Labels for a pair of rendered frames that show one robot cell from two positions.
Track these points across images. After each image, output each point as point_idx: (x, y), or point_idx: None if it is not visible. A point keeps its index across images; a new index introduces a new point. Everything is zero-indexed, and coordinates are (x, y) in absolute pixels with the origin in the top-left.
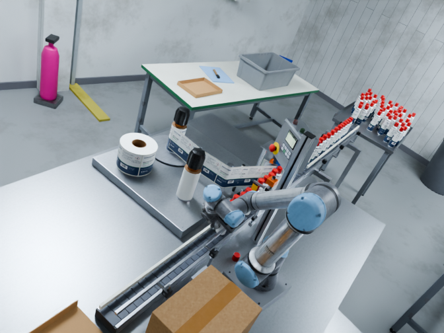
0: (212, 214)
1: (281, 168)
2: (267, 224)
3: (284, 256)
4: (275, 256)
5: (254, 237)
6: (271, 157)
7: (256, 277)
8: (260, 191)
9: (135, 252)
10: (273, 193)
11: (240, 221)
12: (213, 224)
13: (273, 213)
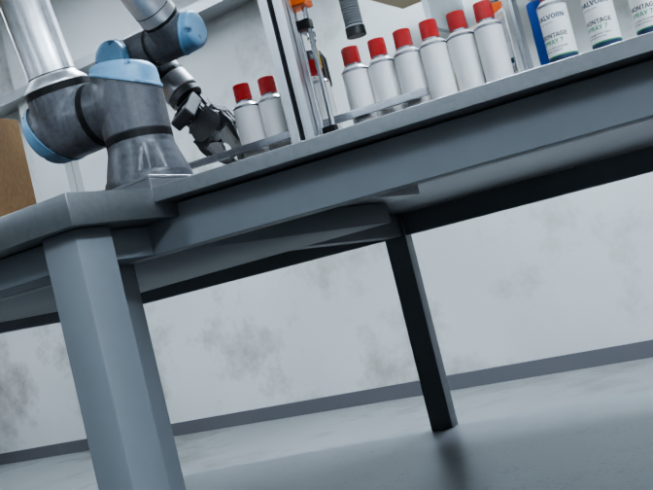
0: (170, 105)
1: (477, 2)
2: (283, 106)
3: (94, 72)
4: (12, 40)
5: None
6: (507, 3)
7: (25, 113)
8: (376, 72)
9: None
10: None
11: (111, 56)
12: (195, 140)
13: (273, 65)
